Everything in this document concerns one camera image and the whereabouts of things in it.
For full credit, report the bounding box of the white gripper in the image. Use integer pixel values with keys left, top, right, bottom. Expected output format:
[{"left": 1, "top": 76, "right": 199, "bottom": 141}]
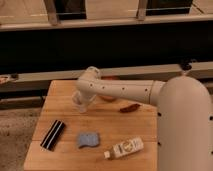
[{"left": 72, "top": 91, "right": 88, "bottom": 113}]

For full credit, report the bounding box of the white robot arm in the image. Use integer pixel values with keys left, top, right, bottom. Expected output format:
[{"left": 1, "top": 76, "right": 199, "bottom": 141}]
[{"left": 73, "top": 67, "right": 213, "bottom": 171}]

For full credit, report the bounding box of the blue sponge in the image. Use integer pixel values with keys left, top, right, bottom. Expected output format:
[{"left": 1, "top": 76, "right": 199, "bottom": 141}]
[{"left": 77, "top": 132, "right": 100, "bottom": 148}]

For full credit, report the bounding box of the metal railing beam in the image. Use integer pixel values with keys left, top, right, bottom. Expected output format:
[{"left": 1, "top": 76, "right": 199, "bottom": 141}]
[{"left": 0, "top": 62, "right": 213, "bottom": 93}]

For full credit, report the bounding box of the brown sausage shaped object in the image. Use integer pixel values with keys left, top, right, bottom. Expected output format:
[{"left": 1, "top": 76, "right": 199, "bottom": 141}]
[{"left": 119, "top": 104, "right": 141, "bottom": 113}]

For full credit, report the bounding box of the wooden table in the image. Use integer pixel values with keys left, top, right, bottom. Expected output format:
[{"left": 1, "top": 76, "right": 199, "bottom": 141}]
[{"left": 24, "top": 80, "right": 157, "bottom": 171}]

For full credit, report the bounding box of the black striped rectangular case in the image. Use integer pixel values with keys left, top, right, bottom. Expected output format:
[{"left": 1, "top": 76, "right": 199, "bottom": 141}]
[{"left": 40, "top": 120, "right": 65, "bottom": 150}]

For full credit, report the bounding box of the white plastic bottle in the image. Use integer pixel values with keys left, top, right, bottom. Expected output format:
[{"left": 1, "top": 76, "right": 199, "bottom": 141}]
[{"left": 104, "top": 137, "right": 144, "bottom": 159}]

